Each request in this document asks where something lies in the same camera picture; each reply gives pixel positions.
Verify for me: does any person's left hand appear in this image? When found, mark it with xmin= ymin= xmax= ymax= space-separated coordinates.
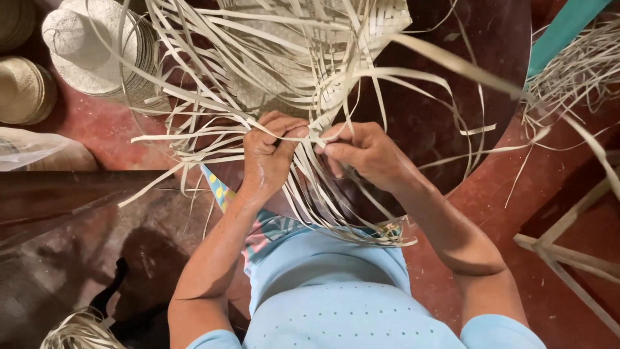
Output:
xmin=240 ymin=111 xmax=310 ymax=196

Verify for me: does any person's right hand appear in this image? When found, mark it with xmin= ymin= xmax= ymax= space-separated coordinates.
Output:
xmin=315 ymin=122 xmax=420 ymax=194

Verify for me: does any unfinished woven straw hat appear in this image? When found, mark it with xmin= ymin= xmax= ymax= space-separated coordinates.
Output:
xmin=87 ymin=0 xmax=553 ymax=248

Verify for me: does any colourful patterned apron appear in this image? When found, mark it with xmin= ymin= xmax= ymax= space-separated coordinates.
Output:
xmin=201 ymin=164 xmax=405 ymax=277

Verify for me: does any round dark wooden table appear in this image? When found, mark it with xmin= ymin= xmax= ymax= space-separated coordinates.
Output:
xmin=160 ymin=0 xmax=532 ymax=226

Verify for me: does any light blue dotted shirt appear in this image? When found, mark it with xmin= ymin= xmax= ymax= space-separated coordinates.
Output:
xmin=186 ymin=224 xmax=547 ymax=349

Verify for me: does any stack of white straw hats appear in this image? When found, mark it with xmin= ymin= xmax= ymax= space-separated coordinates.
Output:
xmin=41 ymin=0 xmax=172 ymax=114

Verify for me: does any heap of loose straw strips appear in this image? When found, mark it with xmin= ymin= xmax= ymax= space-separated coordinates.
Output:
xmin=504 ymin=17 xmax=620 ymax=209

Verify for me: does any clear plastic bag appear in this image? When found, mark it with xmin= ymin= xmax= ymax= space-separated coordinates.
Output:
xmin=0 ymin=127 xmax=73 ymax=172

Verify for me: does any stack of tan straw hats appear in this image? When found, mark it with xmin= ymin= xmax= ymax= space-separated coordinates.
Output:
xmin=0 ymin=0 xmax=37 ymax=53
xmin=0 ymin=56 xmax=58 ymax=126

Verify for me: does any bundle of pale straw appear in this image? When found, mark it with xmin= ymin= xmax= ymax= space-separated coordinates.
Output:
xmin=40 ymin=308 xmax=128 ymax=349

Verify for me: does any pale wooden stool frame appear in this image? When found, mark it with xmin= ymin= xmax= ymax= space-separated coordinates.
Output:
xmin=513 ymin=167 xmax=620 ymax=337

